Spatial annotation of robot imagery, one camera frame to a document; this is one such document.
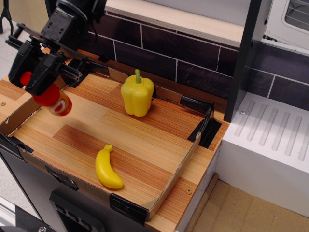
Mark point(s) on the yellow toy bell pepper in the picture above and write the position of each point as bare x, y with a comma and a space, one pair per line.
137, 93

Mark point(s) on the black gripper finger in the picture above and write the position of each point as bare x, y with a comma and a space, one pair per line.
26, 59
45, 70

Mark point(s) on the black metal stand legs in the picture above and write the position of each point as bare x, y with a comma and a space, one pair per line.
6, 14

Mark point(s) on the white appliance with rack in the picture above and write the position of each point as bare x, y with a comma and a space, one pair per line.
288, 22

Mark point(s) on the black control panel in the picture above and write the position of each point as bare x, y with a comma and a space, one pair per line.
74, 218

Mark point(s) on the cardboard fence with black tape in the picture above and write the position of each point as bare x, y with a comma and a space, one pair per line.
161, 158

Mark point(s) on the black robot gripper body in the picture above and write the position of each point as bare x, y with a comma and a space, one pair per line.
64, 32

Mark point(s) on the yellow toy banana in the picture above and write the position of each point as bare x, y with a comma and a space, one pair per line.
106, 175

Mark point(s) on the red hot sauce bottle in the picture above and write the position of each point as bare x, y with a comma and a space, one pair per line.
56, 101

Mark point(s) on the white ribbed sink drainboard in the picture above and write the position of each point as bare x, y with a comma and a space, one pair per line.
265, 152

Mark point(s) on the black vertical post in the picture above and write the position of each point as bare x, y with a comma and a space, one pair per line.
255, 26

